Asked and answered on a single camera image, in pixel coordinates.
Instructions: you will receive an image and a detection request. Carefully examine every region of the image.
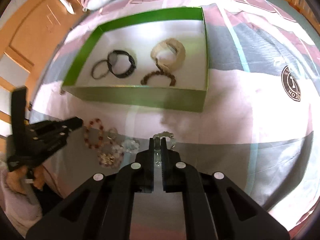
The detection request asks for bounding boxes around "green cardboard box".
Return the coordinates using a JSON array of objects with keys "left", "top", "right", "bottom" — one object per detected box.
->
[{"left": 62, "top": 7, "right": 208, "bottom": 112}]

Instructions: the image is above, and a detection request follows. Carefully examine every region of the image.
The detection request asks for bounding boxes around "brown bead bracelet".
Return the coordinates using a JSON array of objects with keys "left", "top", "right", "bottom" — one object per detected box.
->
[{"left": 140, "top": 69, "right": 177, "bottom": 87}]

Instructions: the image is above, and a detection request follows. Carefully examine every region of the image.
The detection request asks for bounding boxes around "striped plaid bed sheet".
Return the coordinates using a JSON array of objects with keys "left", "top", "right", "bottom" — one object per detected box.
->
[{"left": 30, "top": 0, "right": 319, "bottom": 230}]

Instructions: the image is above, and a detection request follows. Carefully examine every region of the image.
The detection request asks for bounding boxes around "wooden headboard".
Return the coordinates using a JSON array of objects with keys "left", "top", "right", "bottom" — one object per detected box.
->
[{"left": 0, "top": 0, "right": 86, "bottom": 145}]

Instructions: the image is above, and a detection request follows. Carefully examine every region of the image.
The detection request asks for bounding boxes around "thin dark bangle bracelet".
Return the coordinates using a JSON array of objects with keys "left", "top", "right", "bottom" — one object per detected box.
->
[{"left": 90, "top": 60, "right": 111, "bottom": 80}]

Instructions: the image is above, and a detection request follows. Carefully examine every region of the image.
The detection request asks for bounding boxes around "person's left hand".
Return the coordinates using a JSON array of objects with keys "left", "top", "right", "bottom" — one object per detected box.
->
[{"left": 6, "top": 165, "right": 45, "bottom": 195}]

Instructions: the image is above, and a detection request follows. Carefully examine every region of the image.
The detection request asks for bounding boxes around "red bead bracelet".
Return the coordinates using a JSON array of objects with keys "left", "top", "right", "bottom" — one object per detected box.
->
[{"left": 83, "top": 118, "right": 105, "bottom": 150}]

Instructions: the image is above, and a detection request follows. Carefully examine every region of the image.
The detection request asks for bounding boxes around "black wrist watch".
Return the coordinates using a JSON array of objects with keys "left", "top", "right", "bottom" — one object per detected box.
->
[{"left": 107, "top": 50, "right": 136, "bottom": 79}]

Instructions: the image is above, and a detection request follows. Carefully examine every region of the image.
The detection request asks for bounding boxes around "silver chain bracelet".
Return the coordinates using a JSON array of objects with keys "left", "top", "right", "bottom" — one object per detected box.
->
[{"left": 152, "top": 131, "right": 178, "bottom": 167}]

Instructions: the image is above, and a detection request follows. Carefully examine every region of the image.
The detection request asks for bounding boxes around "clear crystal bead bracelet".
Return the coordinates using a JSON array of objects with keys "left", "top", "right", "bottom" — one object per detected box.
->
[{"left": 121, "top": 138, "right": 141, "bottom": 155}]

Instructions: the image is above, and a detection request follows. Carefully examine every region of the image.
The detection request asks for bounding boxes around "pearl cluster bracelet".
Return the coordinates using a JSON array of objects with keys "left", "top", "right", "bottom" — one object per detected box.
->
[{"left": 98, "top": 144, "right": 125, "bottom": 169}]

